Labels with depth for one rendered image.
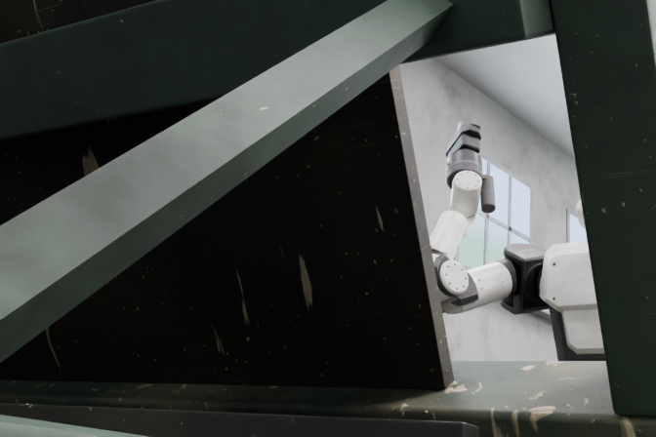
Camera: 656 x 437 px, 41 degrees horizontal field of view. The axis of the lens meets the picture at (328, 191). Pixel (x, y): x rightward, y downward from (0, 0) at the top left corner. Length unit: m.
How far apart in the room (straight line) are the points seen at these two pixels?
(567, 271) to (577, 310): 0.09
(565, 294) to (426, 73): 5.00
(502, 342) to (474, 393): 6.61
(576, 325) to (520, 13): 1.49
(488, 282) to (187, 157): 1.74
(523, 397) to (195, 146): 0.42
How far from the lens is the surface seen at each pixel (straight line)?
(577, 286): 1.99
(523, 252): 2.15
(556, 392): 0.70
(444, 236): 2.02
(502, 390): 0.71
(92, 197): 0.30
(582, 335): 1.98
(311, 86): 0.40
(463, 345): 6.82
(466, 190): 2.08
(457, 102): 7.20
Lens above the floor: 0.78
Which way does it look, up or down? 19 degrees up
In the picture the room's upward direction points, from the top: 5 degrees clockwise
